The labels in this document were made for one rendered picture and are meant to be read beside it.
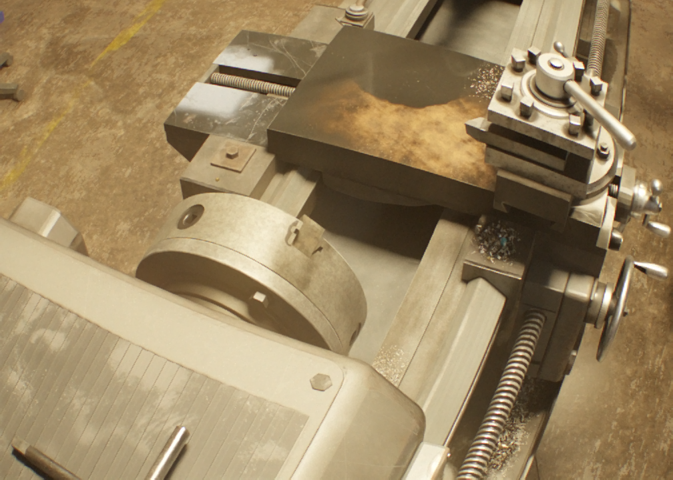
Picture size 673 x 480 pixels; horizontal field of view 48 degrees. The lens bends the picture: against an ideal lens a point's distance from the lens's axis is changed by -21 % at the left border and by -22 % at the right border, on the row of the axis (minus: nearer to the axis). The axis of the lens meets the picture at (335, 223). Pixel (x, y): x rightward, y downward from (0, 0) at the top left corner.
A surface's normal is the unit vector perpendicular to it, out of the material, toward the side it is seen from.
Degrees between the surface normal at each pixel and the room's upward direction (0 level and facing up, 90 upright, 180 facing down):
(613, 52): 0
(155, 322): 0
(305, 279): 41
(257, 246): 16
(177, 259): 90
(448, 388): 36
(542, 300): 90
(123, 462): 0
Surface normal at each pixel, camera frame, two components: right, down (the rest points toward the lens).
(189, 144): -0.38, 0.70
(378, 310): -0.17, -0.64
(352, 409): 0.54, -0.36
